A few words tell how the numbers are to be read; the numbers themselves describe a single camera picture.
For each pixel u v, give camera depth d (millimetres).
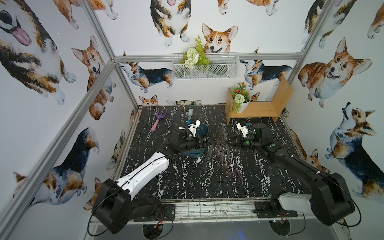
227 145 785
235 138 752
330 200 410
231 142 799
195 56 786
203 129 1068
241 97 949
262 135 651
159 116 1168
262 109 1095
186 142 654
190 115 1153
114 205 395
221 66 924
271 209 719
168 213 736
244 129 775
